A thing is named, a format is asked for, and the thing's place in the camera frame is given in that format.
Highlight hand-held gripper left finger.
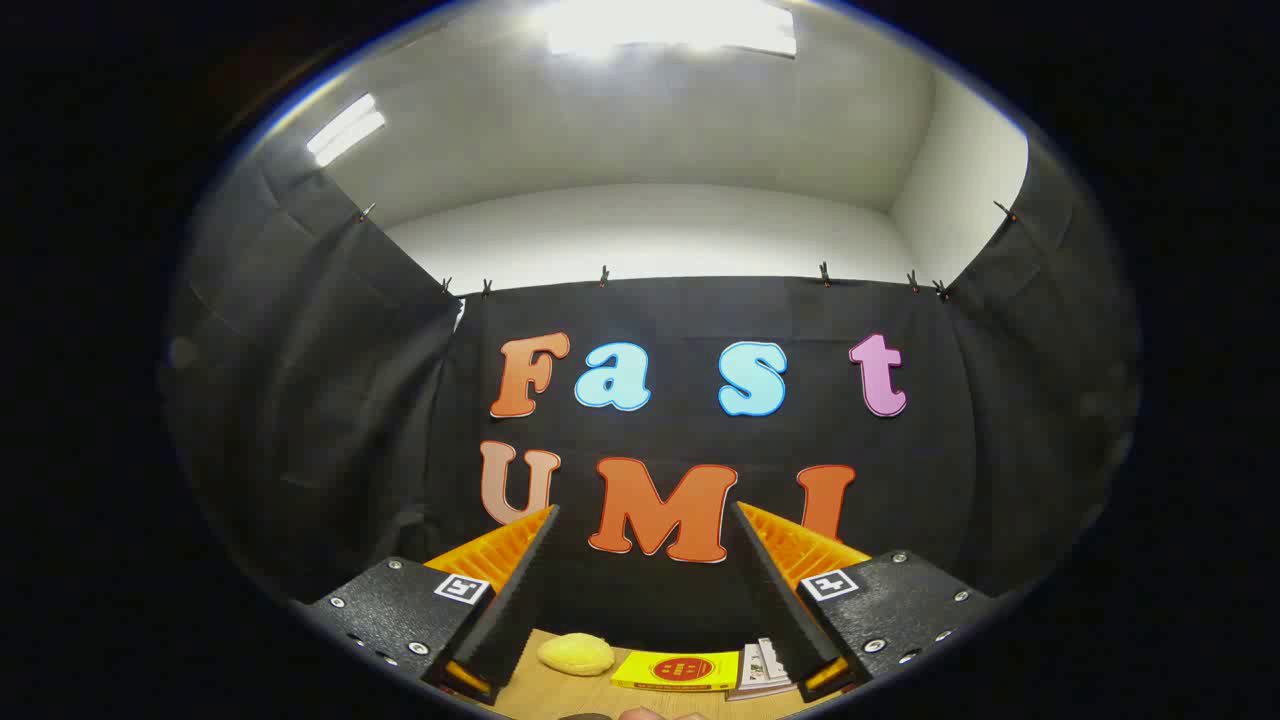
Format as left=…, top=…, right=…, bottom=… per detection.
left=290, top=505, right=561, bottom=706

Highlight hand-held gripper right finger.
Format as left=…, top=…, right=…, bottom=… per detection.
left=730, top=500, right=1001, bottom=706

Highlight yellow bun plush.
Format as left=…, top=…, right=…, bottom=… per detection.
left=537, top=632, right=616, bottom=677

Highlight yellow book red label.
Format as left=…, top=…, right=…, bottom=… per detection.
left=611, top=650, right=741, bottom=693

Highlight black backdrop cloth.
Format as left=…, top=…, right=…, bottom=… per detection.
left=165, top=130, right=1141, bottom=651

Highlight row of black cloth clips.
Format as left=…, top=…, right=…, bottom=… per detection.
left=355, top=200, right=1021, bottom=301

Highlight narrow ceiling light panel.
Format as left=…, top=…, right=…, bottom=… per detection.
left=306, top=93, right=387, bottom=168

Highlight wide ceiling light panel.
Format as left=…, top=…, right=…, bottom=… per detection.
left=545, top=0, right=799, bottom=59

